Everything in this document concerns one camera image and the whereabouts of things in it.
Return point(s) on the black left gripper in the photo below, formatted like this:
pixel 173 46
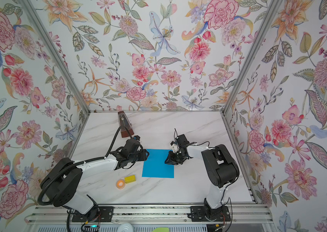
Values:
pixel 143 153

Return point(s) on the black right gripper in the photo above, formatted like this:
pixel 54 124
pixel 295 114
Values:
pixel 171 160

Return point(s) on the blue square paper sheet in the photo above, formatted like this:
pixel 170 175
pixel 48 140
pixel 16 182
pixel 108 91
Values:
pixel 155 167

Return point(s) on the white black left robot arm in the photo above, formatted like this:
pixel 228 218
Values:
pixel 60 187

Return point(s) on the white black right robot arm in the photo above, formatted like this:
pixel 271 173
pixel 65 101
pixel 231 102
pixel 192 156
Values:
pixel 221 167

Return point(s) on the yellow block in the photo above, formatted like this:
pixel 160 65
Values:
pixel 130 179

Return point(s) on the brown wooden metronome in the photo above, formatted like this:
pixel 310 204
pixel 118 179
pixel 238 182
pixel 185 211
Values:
pixel 126 127

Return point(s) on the orange tape roll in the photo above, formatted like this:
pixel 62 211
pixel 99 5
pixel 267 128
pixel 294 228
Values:
pixel 120 184

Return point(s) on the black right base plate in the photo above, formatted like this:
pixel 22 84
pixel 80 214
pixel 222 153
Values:
pixel 206 214

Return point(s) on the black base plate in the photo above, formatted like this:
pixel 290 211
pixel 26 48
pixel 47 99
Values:
pixel 206 214
pixel 96 214

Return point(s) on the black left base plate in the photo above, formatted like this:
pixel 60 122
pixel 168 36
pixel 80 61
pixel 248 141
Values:
pixel 96 214

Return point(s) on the aluminium front rail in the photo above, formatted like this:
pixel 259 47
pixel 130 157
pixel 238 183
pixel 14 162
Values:
pixel 154 214

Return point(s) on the left back aluminium corner post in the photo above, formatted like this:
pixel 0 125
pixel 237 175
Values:
pixel 44 36

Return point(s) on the aluminium corner post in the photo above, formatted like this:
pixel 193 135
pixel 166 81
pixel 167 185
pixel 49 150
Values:
pixel 44 36
pixel 267 21

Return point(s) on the right back aluminium corner post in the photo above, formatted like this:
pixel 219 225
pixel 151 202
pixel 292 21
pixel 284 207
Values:
pixel 267 21

